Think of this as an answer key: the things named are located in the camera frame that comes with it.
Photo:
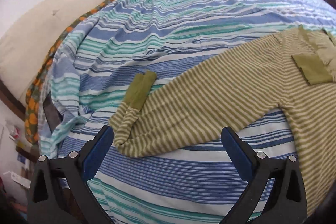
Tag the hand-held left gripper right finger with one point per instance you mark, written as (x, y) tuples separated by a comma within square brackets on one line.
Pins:
[(237, 158)]

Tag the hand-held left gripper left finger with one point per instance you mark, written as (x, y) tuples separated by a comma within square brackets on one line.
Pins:
[(98, 158)]

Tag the green striped cardigan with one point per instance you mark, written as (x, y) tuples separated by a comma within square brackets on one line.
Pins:
[(210, 92)]

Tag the dark grey cloth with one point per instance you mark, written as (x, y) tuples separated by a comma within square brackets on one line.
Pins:
[(51, 113)]

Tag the orange patterned sheet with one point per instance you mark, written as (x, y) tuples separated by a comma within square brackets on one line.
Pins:
[(32, 119)]

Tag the cluttered bedside shelf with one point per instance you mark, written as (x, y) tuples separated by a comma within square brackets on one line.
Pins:
[(18, 155)]

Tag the blue striped bedspread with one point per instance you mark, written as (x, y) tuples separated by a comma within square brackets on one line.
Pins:
[(157, 29)]

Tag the beige padded headboard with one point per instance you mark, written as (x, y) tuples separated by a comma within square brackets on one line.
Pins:
[(39, 29)]

